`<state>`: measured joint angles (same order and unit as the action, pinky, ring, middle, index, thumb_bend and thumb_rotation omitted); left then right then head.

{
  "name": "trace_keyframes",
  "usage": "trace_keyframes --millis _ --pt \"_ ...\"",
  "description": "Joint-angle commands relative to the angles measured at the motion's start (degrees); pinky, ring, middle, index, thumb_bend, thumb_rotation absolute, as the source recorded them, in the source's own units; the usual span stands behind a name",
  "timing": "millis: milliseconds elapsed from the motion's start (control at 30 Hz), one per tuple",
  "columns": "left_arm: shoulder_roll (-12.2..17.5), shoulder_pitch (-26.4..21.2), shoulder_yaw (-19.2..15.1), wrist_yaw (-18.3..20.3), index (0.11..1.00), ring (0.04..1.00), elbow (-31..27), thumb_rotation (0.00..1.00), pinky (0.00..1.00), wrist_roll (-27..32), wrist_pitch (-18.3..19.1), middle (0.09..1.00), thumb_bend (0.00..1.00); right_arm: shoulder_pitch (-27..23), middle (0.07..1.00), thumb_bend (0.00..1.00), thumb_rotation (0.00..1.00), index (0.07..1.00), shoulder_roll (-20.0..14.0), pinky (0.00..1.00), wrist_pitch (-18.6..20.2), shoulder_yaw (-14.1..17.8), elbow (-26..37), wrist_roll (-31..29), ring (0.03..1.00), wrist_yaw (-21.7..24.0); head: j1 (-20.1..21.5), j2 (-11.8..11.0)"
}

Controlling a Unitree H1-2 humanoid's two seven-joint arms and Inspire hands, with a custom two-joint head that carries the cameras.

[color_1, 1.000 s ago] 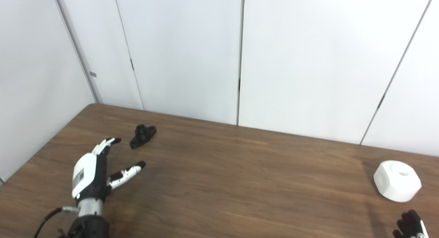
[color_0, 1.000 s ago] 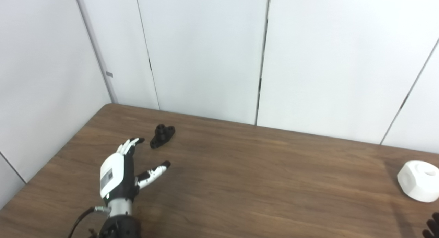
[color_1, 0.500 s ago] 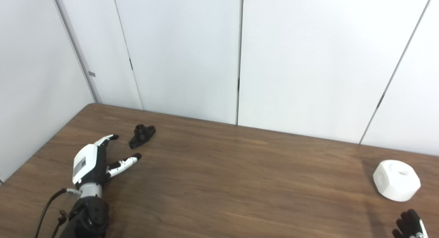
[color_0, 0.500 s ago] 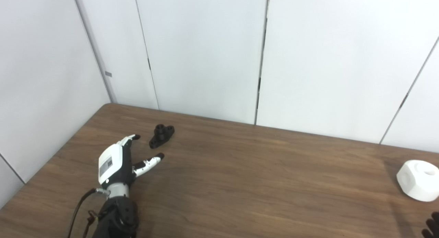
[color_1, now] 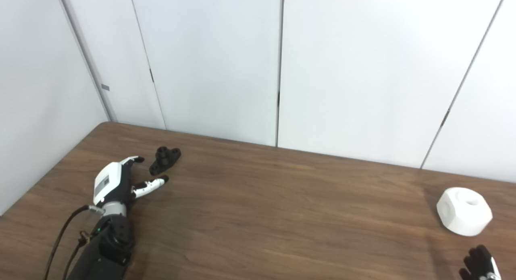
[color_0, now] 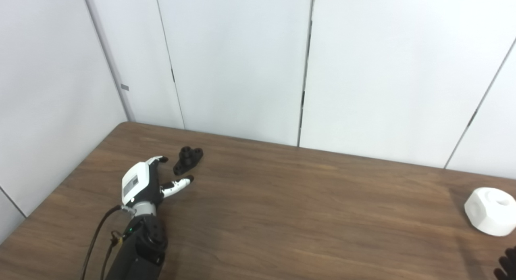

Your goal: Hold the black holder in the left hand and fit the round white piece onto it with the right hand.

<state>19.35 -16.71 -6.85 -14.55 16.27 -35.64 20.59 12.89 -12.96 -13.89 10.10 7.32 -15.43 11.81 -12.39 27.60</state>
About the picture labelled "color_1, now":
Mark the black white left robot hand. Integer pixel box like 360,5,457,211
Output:
93,156,169,206

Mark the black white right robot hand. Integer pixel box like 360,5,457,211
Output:
459,245,502,280

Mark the round white faceted piece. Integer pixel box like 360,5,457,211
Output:
437,187,493,236

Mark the black three-hole holder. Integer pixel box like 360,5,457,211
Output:
149,147,181,176

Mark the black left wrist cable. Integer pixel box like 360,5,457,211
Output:
44,205,104,280

